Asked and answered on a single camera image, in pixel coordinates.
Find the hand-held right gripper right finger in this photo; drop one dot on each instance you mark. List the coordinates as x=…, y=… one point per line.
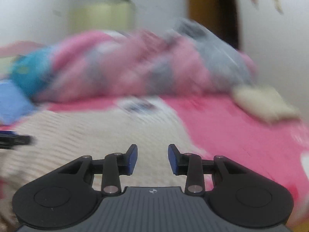
x=172, y=160

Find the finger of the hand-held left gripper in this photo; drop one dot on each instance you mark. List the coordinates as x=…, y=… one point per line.
x=14, y=140

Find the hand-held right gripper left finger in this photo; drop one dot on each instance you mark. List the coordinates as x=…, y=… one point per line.
x=132, y=159

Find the beige houndstooth knit cardigan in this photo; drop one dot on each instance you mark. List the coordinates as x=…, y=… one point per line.
x=96, y=130

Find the light blue pillow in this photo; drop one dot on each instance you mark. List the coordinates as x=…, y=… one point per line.
x=13, y=104

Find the teal striped pillow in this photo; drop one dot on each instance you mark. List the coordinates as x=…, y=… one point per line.
x=31, y=75

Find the pink floral fleece blanket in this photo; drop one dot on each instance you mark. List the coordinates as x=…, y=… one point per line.
x=241, y=145

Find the pink headboard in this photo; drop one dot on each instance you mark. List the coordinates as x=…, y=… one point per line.
x=19, y=48

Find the pink grey floral quilt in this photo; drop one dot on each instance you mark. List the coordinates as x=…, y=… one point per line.
x=149, y=65

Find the cream folded cloth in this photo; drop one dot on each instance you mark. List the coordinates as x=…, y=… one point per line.
x=263, y=104

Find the pale yellow cabinet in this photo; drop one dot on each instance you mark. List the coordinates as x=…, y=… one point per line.
x=101, y=17

